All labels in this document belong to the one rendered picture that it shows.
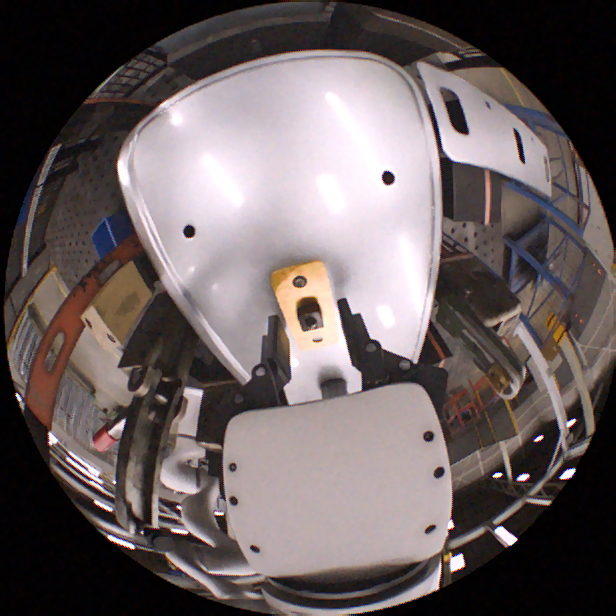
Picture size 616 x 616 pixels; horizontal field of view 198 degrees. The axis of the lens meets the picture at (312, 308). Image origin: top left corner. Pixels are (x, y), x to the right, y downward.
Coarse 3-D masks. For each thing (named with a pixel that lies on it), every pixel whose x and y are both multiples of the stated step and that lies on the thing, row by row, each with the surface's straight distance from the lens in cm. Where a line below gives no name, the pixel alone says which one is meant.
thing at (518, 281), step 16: (544, 224) 288; (528, 240) 250; (544, 240) 286; (576, 240) 299; (512, 256) 222; (528, 256) 207; (544, 256) 222; (560, 256) 279; (512, 272) 233; (528, 272) 243; (544, 272) 199; (560, 272) 216; (512, 288) 259; (528, 288) 293; (544, 288) 240; (560, 288) 196; (576, 288) 322; (528, 320) 257; (560, 320) 286
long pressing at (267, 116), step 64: (256, 64) 15; (320, 64) 15; (384, 64) 17; (192, 128) 14; (256, 128) 13; (320, 128) 13; (384, 128) 14; (128, 192) 16; (192, 192) 14; (256, 192) 12; (320, 192) 12; (384, 192) 14; (192, 256) 15; (256, 256) 14; (320, 256) 14; (384, 256) 15; (192, 320) 18; (256, 320) 17; (384, 320) 19; (320, 384) 25
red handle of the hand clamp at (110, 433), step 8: (160, 392) 19; (152, 400) 19; (160, 400) 19; (128, 408) 21; (152, 408) 20; (120, 416) 22; (112, 424) 24; (120, 424) 22; (96, 432) 28; (104, 432) 25; (112, 432) 24; (120, 432) 24; (96, 440) 28; (104, 440) 26; (112, 440) 25; (104, 448) 28
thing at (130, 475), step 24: (168, 384) 21; (144, 408) 17; (168, 408) 19; (144, 432) 19; (168, 432) 19; (120, 456) 19; (144, 456) 19; (120, 480) 19; (144, 480) 20; (120, 504) 20; (144, 504) 21; (144, 528) 20
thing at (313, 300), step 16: (272, 272) 14; (288, 272) 14; (304, 272) 14; (320, 272) 14; (288, 288) 14; (304, 288) 14; (320, 288) 15; (288, 304) 15; (304, 304) 15; (320, 304) 15; (288, 320) 16; (304, 320) 15; (320, 320) 15; (336, 320) 17; (304, 336) 18; (336, 336) 18
